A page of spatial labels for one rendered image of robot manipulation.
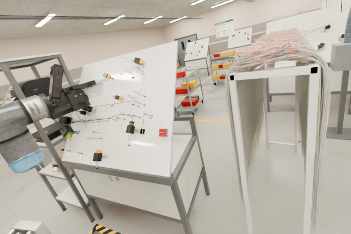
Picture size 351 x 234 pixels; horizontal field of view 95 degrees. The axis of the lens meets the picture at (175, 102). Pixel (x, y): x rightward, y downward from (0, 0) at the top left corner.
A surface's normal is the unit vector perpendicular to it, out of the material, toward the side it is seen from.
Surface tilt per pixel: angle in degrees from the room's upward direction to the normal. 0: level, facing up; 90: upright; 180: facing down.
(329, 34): 50
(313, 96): 90
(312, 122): 90
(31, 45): 90
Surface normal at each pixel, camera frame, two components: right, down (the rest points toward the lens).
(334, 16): -0.54, -0.29
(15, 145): 0.68, 0.09
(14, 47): 0.82, 0.00
